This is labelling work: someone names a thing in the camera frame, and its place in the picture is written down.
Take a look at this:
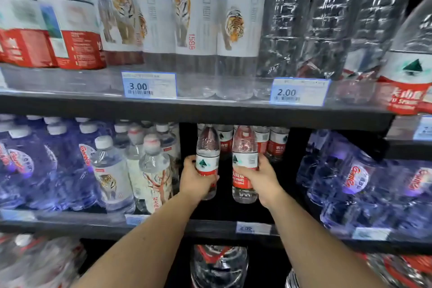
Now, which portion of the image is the large jugs group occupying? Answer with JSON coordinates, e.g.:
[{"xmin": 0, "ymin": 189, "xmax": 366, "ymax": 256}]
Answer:
[{"xmin": 285, "ymin": 252, "xmax": 432, "ymax": 288}]

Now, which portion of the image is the cluster of white-capped print bottles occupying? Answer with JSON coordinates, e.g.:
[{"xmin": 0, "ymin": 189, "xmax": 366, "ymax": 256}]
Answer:
[{"xmin": 90, "ymin": 121, "xmax": 182, "ymax": 215}]

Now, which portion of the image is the row of blue-tinted bottles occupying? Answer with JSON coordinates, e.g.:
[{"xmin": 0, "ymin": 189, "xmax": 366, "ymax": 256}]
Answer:
[
  {"xmin": 0, "ymin": 114, "xmax": 117, "ymax": 212},
  {"xmin": 296, "ymin": 129, "xmax": 432, "ymax": 239}
]

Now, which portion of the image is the row of red-cap water bottles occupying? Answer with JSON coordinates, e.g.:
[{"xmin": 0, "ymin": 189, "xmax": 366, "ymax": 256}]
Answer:
[{"xmin": 197, "ymin": 123, "xmax": 291, "ymax": 162}]

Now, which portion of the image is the blue-edged white price tag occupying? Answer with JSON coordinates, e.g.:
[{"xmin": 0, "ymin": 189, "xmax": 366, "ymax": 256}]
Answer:
[
  {"xmin": 125, "ymin": 214, "xmax": 150, "ymax": 226},
  {"xmin": 413, "ymin": 115, "xmax": 432, "ymax": 142},
  {"xmin": 121, "ymin": 71, "xmax": 178, "ymax": 99},
  {"xmin": 235, "ymin": 221, "xmax": 273, "ymax": 235},
  {"xmin": 270, "ymin": 77, "xmax": 331, "ymax": 107},
  {"xmin": 0, "ymin": 209, "xmax": 36, "ymax": 221},
  {"xmin": 351, "ymin": 227, "xmax": 392, "ymax": 241}
]

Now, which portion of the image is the person's right hand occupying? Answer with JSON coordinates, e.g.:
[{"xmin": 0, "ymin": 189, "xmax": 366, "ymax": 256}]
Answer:
[{"xmin": 233, "ymin": 153, "xmax": 286, "ymax": 210}]

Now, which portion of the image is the clear ribbed tall bottle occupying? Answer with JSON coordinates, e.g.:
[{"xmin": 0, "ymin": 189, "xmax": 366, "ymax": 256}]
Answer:
[
  {"xmin": 298, "ymin": 0, "xmax": 374, "ymax": 80},
  {"xmin": 341, "ymin": 0, "xmax": 419, "ymax": 80},
  {"xmin": 257, "ymin": 0, "xmax": 316, "ymax": 79}
]

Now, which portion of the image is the row of red-label large bottles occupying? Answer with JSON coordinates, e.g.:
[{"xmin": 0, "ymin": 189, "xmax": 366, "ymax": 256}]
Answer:
[
  {"xmin": 0, "ymin": 0, "xmax": 106, "ymax": 70},
  {"xmin": 371, "ymin": 0, "xmax": 432, "ymax": 116}
]

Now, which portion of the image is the person's left hand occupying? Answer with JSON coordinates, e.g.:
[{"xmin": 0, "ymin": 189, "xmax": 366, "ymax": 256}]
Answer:
[{"xmin": 179, "ymin": 154, "xmax": 220, "ymax": 203}]

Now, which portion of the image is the person's left forearm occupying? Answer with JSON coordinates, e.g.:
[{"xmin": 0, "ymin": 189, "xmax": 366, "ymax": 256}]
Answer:
[{"xmin": 72, "ymin": 189, "xmax": 203, "ymax": 288}]

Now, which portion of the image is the large red-handled water jug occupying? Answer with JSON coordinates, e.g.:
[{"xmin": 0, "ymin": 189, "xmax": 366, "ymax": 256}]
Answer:
[{"xmin": 190, "ymin": 244, "xmax": 249, "ymax": 288}]

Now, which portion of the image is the person's right forearm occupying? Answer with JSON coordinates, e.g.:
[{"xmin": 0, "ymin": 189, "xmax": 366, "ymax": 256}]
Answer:
[{"xmin": 266, "ymin": 189, "xmax": 389, "ymax": 288}]

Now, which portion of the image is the large bottles group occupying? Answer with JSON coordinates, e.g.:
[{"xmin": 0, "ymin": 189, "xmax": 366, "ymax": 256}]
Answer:
[{"xmin": 0, "ymin": 233, "xmax": 87, "ymax": 288}]

